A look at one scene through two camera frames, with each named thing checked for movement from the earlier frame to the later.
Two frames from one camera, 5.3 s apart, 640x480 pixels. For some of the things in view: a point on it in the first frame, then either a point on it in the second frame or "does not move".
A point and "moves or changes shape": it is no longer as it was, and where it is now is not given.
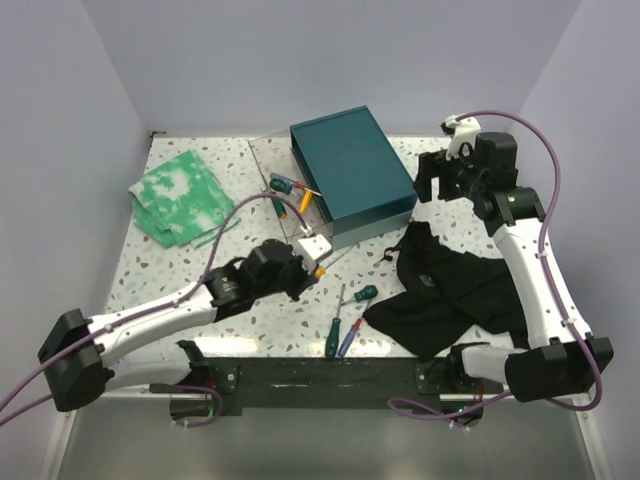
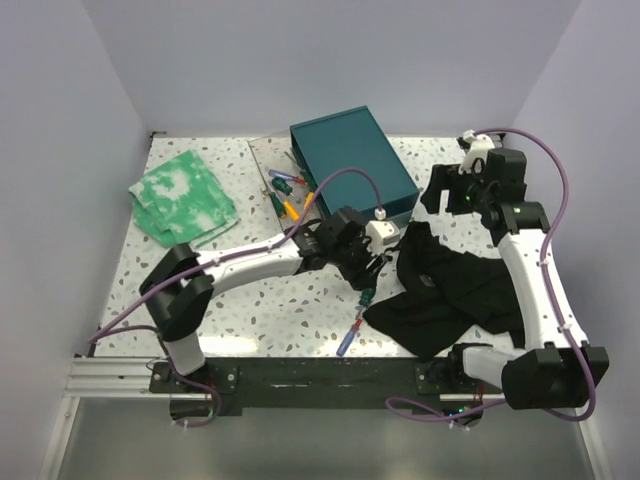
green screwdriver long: x=280 y=208 does not move
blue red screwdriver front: x=349 y=339 does not move
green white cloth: x=181 y=201 does not move
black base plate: x=321 y=383 does not move
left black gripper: x=306 y=278 → x=361 y=278
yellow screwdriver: x=321 y=270 moves or changes shape
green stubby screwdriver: x=282 y=186 does not move
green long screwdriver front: x=332 y=338 → x=303 y=173
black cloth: x=444 y=295 does not move
